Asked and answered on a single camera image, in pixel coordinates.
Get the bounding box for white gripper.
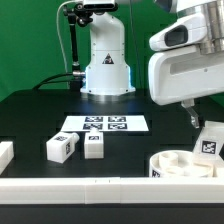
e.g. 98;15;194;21
147;13;224;130

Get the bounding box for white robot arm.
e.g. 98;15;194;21
83;0;224;128

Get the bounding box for white fiducial marker sheet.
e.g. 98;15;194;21
61;115;149;132

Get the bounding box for white U-shaped fence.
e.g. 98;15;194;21
0;142;224;204

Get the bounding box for white camera on mount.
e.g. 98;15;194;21
83;0;116;10

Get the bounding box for black cables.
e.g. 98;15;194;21
32;72;75;90

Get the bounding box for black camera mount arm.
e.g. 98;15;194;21
63;3;93;91

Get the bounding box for white cable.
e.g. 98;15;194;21
55;0;78;74

